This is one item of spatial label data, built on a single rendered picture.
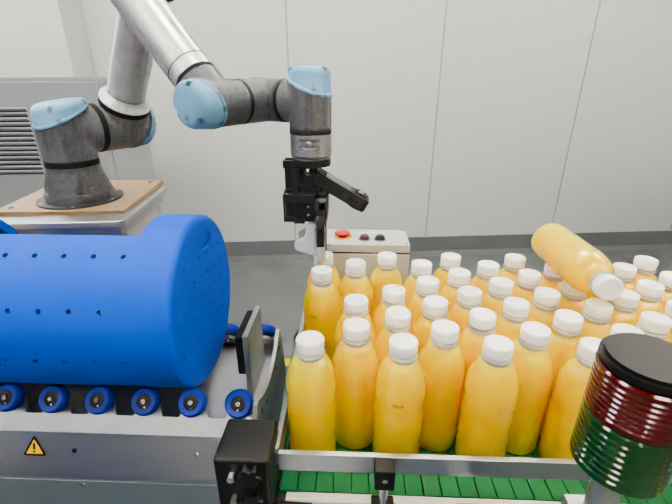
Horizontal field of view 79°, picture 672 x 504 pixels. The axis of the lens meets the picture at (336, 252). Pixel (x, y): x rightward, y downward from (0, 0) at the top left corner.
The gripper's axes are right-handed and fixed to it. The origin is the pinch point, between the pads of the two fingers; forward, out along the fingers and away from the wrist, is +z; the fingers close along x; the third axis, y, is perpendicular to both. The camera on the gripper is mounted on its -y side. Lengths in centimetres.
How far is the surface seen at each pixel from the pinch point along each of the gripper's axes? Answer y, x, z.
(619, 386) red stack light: -24, 54, -15
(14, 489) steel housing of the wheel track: 53, 28, 34
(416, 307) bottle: -17.2, 13.0, 3.5
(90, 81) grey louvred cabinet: 115, -120, -32
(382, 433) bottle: -10.6, 32.0, 13.2
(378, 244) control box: -11.5, -8.0, 0.2
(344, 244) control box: -4.0, -7.8, 0.3
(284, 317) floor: 38, -152, 111
